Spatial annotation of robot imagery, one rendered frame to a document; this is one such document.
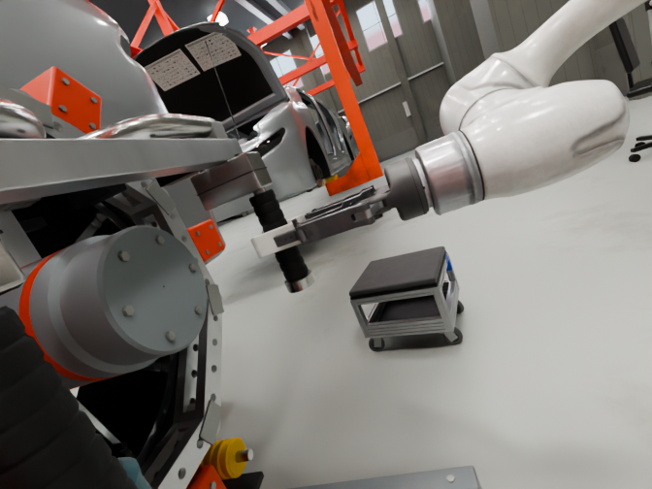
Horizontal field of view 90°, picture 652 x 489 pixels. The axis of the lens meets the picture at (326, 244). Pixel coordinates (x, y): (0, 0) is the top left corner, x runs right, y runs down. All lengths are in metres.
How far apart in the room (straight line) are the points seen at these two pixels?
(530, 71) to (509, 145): 0.17
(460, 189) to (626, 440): 0.92
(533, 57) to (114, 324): 0.56
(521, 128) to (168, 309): 0.40
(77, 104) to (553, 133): 0.61
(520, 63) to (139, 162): 0.47
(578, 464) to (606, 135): 0.87
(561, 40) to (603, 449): 0.95
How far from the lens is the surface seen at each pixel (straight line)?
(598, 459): 1.16
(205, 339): 0.62
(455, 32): 13.75
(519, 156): 0.40
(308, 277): 0.46
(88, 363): 0.36
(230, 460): 0.65
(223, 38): 3.64
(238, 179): 0.44
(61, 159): 0.28
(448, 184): 0.39
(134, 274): 0.34
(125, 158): 0.32
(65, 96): 0.61
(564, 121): 0.42
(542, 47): 0.57
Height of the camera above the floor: 0.90
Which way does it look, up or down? 13 degrees down
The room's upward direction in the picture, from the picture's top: 23 degrees counter-clockwise
